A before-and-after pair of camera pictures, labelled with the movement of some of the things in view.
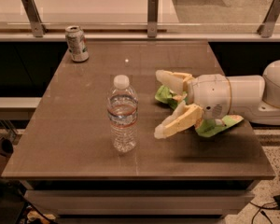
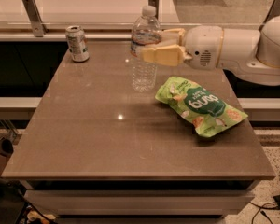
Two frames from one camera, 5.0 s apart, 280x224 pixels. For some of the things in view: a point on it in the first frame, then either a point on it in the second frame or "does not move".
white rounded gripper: [210, 94] → [202, 47]
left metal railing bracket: [34, 16] does not move
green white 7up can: [77, 43] does not move
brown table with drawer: [63, 156] does not move
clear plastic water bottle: [122, 114] → [146, 32]
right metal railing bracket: [266, 29] does not move
